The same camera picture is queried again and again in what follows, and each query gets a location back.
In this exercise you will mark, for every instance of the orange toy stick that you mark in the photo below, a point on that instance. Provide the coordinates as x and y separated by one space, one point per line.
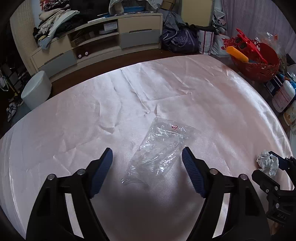
237 54

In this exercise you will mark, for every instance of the grey white paper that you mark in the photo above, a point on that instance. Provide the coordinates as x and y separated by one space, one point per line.
268 163

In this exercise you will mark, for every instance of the pile of clothes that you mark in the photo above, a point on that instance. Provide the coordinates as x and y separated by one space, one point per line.
57 17

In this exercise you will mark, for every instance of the red perforated basket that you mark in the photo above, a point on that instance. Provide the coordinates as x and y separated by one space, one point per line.
263 63

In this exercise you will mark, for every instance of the clear plastic bag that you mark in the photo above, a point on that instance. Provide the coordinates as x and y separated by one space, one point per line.
159 150

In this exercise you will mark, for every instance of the purple curtain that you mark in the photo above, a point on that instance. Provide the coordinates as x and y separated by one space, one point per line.
253 17

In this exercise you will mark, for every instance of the pink label white bottle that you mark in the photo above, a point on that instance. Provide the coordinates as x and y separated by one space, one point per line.
284 95

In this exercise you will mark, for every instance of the orange label white bottle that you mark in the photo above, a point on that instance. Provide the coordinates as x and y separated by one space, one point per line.
289 115

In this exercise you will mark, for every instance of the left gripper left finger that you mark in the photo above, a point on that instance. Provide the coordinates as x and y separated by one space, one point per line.
49 218

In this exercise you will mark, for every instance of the beige TV cabinet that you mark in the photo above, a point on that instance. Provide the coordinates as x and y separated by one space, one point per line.
100 37

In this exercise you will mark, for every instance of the dark purple bag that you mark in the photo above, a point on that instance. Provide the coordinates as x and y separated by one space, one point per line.
178 36

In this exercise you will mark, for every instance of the white round stool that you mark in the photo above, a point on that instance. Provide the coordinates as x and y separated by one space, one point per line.
37 90

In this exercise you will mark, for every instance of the pink satin tablecloth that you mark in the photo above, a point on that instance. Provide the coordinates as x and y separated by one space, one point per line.
115 110

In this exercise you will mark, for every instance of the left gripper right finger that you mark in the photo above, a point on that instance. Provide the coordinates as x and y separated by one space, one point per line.
245 219

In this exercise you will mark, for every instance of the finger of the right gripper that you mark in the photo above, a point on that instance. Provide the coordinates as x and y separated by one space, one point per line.
266 183
284 163

